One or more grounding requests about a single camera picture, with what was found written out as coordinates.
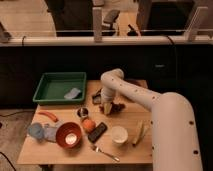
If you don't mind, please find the grey sponge in tray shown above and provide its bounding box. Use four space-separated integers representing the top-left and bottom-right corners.
64 88 81 100

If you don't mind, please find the small metal cup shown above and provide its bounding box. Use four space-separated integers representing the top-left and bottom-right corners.
77 107 89 119

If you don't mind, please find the purple bowl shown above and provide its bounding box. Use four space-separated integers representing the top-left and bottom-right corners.
123 79 143 103

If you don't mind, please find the grey cloth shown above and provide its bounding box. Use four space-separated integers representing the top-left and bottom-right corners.
44 121 62 142

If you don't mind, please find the wooden table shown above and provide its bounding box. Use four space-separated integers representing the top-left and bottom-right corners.
17 80 152 165

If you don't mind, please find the orange fruit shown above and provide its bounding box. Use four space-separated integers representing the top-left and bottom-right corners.
82 119 96 133

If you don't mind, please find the green plastic tray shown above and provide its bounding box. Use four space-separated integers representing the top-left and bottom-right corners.
33 72 87 105

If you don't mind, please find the black handled scoop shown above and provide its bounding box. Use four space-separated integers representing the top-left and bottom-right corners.
92 90 101 105

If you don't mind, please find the silver fork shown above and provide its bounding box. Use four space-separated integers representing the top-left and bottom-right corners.
90 144 120 162

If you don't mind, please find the red bowl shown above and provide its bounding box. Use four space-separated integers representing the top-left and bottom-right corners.
56 122 82 148

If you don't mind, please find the blue cup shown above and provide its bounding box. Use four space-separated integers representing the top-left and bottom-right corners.
27 123 44 140

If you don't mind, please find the white cup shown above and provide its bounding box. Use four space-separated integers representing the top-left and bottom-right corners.
111 126 128 145

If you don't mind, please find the black remote control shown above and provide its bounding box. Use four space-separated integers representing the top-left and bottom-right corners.
88 122 107 143

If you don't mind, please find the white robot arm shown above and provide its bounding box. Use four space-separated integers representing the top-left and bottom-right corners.
101 69 204 171

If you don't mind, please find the dark red grape bunch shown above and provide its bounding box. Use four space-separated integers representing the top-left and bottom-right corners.
99 102 125 114

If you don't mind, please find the orange carrot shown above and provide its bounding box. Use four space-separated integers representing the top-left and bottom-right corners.
38 111 58 122

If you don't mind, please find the banana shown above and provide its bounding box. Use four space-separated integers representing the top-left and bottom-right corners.
132 121 148 146

